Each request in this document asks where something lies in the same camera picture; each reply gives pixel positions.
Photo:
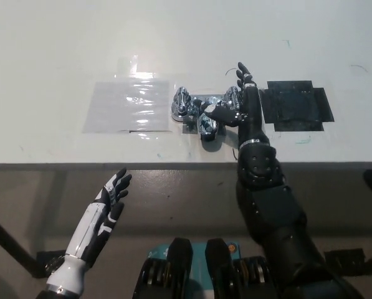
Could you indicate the grey glossy tape sheet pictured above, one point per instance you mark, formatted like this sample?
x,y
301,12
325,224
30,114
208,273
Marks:
x,y
126,107

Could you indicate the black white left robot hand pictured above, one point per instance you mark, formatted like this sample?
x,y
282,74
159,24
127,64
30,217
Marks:
x,y
103,211

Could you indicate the chrome faucet body with spout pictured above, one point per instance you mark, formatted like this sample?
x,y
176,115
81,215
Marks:
x,y
207,124

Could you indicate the black tape patch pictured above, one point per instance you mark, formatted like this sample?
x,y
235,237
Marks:
x,y
293,106

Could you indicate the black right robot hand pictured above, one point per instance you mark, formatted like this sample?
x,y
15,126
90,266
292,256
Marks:
x,y
251,118

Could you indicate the black table leg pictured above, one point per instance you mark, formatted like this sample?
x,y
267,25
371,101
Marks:
x,y
9,240

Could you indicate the black teal robot torso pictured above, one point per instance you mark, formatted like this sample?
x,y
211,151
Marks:
x,y
181,268

